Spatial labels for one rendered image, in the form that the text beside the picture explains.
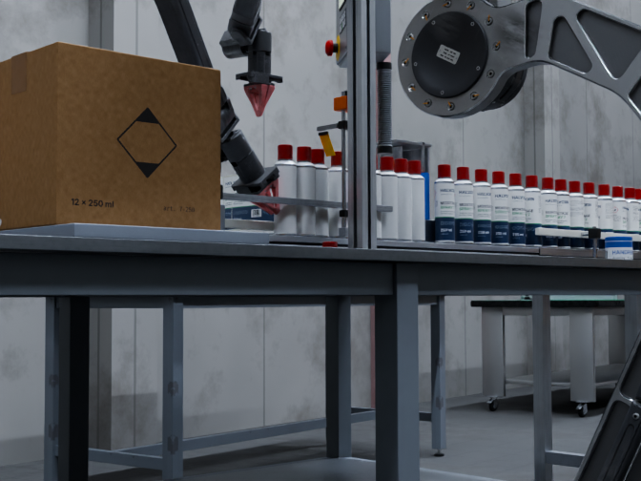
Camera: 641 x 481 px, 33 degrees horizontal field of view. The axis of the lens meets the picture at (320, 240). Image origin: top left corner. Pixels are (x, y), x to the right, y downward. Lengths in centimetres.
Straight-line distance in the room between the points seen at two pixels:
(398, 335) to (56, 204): 72
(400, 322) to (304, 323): 462
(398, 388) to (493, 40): 68
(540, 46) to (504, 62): 6
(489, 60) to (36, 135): 71
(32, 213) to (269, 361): 477
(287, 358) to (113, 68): 492
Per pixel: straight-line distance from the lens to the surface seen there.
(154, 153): 170
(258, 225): 239
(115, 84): 168
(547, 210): 312
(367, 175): 236
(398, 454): 203
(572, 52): 168
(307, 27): 686
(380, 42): 243
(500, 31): 173
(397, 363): 201
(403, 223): 263
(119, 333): 525
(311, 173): 242
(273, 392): 641
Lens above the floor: 74
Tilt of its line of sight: 3 degrees up
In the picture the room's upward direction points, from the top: straight up
